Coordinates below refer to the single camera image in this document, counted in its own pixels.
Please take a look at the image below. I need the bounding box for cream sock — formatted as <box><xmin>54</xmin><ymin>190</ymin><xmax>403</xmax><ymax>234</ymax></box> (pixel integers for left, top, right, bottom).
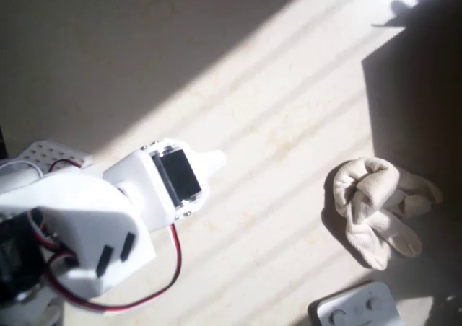
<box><xmin>331</xmin><ymin>156</ymin><xmax>444</xmax><ymax>271</ymax></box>

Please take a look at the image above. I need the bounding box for white device with round knobs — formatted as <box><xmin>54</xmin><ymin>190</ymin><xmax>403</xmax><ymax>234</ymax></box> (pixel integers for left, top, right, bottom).
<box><xmin>307</xmin><ymin>281</ymin><xmax>404</xmax><ymax>326</ymax></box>

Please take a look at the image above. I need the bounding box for red black white servo cable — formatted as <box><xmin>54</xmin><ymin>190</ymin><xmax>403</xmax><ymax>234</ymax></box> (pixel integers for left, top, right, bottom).
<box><xmin>43</xmin><ymin>223</ymin><xmax>182</xmax><ymax>314</ymax></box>
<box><xmin>48</xmin><ymin>158</ymin><xmax>84</xmax><ymax>174</ymax></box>

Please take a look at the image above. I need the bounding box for white perforated base plate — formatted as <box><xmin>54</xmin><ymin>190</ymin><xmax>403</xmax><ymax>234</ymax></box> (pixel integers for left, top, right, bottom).
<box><xmin>16</xmin><ymin>141</ymin><xmax>95</xmax><ymax>170</ymax></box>

